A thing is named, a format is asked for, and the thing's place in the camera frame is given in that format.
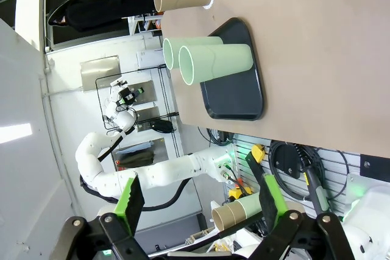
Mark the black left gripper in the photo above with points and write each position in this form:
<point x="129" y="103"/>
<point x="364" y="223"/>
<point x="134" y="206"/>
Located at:
<point x="128" y="96"/>

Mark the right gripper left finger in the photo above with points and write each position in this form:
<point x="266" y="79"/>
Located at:
<point x="131" y="202"/>

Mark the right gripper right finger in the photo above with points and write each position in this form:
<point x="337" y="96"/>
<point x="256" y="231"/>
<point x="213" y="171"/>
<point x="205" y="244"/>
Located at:
<point x="271" y="202"/>

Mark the pale green cup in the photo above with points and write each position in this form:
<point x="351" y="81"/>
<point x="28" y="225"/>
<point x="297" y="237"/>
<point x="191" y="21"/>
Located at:
<point x="219" y="62"/>
<point x="198" y="40"/>

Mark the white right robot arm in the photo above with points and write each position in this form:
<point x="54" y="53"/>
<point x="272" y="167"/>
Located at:
<point x="371" y="211"/>

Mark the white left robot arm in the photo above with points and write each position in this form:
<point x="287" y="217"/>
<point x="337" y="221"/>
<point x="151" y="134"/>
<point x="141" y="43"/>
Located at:
<point x="158" y="174"/>

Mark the yellow emergency stop box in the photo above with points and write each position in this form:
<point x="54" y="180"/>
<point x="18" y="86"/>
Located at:
<point x="236" y="193"/>

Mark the long black flat plate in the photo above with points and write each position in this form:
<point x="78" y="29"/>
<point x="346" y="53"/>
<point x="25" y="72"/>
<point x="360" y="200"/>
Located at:
<point x="254" y="167"/>

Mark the black metal plates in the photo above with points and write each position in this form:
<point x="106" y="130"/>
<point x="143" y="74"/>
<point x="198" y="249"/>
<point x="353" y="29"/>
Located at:
<point x="288" y="159"/>

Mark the slotted aluminium mounting plate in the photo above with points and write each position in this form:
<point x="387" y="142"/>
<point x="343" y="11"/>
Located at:
<point x="355" y="162"/>

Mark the person in black coat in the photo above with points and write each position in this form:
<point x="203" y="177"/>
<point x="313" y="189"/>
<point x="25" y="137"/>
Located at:
<point x="100" y="7"/>

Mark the black plastic tray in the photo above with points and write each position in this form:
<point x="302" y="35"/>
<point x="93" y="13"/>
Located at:
<point x="237" y="98"/>

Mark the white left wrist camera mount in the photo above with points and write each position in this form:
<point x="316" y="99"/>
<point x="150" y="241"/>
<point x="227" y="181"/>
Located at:
<point x="117" y="83"/>

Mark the steel wall panel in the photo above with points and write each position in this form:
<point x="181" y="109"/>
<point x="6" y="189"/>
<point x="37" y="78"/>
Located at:
<point x="97" y="71"/>

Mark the black metal bracket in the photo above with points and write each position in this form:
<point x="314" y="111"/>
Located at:
<point x="376" y="165"/>

